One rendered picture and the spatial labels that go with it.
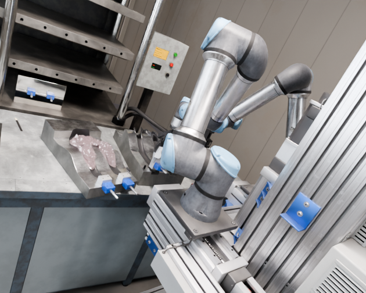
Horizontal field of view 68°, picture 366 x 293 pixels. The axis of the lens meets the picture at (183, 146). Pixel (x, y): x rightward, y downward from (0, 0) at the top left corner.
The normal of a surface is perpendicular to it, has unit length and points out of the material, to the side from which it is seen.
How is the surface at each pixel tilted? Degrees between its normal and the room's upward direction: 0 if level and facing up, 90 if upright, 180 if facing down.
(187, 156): 63
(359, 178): 90
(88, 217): 90
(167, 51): 90
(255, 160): 90
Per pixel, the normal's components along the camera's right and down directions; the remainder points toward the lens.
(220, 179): 0.00, 0.39
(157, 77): 0.44, 0.51
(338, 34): -0.74, -0.06
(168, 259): 0.39, -0.85
